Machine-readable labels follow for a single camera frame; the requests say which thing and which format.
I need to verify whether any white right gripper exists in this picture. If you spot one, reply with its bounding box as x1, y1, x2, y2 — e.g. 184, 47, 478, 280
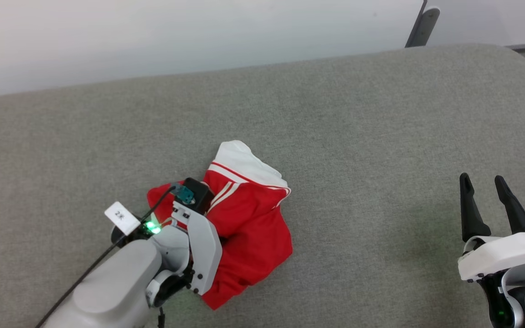
458, 173, 525, 282

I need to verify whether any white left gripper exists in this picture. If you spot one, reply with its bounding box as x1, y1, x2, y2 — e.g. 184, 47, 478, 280
170, 201, 223, 296

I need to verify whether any red white basketball jersey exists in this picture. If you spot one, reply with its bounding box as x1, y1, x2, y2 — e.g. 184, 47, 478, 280
147, 140, 293, 311

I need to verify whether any white paper label tag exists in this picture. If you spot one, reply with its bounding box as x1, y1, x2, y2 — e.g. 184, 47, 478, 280
104, 201, 141, 236

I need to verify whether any grey fabric sofa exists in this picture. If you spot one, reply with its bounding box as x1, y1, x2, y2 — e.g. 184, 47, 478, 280
0, 43, 525, 328

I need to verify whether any grey metal stand leg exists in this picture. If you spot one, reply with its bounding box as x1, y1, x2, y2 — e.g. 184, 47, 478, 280
405, 0, 441, 48

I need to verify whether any long black arm cable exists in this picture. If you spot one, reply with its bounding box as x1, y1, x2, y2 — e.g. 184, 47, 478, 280
35, 184, 179, 328

